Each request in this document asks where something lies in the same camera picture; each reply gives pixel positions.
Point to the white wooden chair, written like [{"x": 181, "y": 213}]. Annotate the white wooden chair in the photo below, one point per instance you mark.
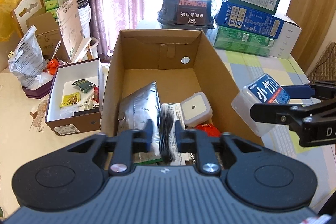
[{"x": 25, "y": 10}]

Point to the green medicine box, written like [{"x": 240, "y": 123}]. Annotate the green medicine box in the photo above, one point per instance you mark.
[{"x": 149, "y": 159}]

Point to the blue carton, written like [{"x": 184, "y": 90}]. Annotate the blue carton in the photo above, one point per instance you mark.
[{"x": 249, "y": 18}]

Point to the yellow plastic bag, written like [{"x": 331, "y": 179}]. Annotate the yellow plastic bag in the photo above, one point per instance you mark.
[{"x": 9, "y": 8}]

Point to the brown white shoebox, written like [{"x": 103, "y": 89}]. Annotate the brown white shoebox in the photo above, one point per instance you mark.
[{"x": 76, "y": 119}]

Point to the chair with brown quilted cover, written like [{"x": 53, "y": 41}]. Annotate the chair with brown quilted cover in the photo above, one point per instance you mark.
[{"x": 324, "y": 64}]

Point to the tall white carton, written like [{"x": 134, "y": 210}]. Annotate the tall white carton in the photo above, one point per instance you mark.
[{"x": 287, "y": 37}]

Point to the orange toy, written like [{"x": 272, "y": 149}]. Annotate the orange toy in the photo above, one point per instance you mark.
[{"x": 53, "y": 66}]

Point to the white blue medicine box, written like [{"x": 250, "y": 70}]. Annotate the white blue medicine box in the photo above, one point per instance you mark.
[{"x": 178, "y": 111}]

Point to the light wooden stick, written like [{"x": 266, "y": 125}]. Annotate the light wooden stick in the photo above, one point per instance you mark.
[{"x": 81, "y": 49}]

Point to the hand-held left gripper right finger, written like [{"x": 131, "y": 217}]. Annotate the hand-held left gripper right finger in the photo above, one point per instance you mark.
[{"x": 179, "y": 142}]

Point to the black snack pack brown label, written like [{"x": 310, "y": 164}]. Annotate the black snack pack brown label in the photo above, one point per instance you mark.
[{"x": 189, "y": 10}]

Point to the red pouch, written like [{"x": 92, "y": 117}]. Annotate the red pouch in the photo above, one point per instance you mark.
[{"x": 208, "y": 130}]

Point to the red small packet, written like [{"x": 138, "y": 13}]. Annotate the red small packet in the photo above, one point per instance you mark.
[{"x": 96, "y": 94}]

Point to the silver foil bag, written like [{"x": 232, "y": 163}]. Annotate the silver foil bag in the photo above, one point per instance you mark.
[{"x": 141, "y": 106}]

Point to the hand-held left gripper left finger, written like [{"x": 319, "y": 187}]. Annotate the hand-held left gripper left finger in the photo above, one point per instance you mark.
[{"x": 148, "y": 142}]

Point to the clear box blue label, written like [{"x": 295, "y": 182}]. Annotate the clear box blue label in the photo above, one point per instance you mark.
[{"x": 262, "y": 100}]

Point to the brown cardboard box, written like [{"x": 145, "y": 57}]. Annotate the brown cardboard box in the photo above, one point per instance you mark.
[{"x": 147, "y": 61}]

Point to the purple tray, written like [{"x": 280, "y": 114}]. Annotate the purple tray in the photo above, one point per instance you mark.
[{"x": 36, "y": 91}]

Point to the beige printed table cover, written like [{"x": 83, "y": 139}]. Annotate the beige printed table cover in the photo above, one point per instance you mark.
[{"x": 23, "y": 134}]

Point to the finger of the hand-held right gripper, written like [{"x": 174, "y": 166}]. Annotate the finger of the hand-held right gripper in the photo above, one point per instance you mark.
[
  {"x": 296, "y": 91},
  {"x": 273, "y": 112}
]

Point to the clear printed plastic bag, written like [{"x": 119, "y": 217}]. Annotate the clear printed plastic bag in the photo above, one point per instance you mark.
[{"x": 26, "y": 56}]

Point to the green shrink-wrapped pack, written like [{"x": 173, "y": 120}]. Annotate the green shrink-wrapped pack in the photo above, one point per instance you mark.
[{"x": 241, "y": 41}]

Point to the yellow snack packet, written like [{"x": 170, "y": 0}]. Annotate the yellow snack packet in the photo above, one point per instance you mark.
[{"x": 70, "y": 99}]

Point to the square white night light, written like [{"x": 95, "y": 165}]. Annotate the square white night light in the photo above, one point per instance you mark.
[{"x": 195, "y": 109}]

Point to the dark green small packet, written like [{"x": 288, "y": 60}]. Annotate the dark green small packet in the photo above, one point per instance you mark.
[{"x": 84, "y": 85}]

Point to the small brown carton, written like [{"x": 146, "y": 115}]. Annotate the small brown carton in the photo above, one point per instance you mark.
[{"x": 44, "y": 35}]

